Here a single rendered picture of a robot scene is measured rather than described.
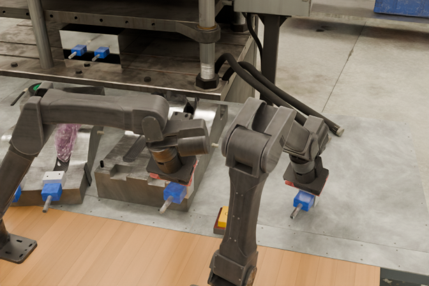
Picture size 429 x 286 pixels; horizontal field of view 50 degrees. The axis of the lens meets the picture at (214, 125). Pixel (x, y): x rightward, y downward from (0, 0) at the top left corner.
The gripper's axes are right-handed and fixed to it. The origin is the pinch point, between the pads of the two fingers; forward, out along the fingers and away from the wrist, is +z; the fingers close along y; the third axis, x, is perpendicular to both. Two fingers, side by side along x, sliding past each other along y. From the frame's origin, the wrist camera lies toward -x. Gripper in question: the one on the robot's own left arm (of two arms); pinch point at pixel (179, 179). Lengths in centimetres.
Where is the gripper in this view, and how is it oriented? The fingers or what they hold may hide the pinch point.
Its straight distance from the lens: 111.8
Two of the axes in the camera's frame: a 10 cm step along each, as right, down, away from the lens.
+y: -9.4, -1.9, 2.9
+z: 1.6, 5.2, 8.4
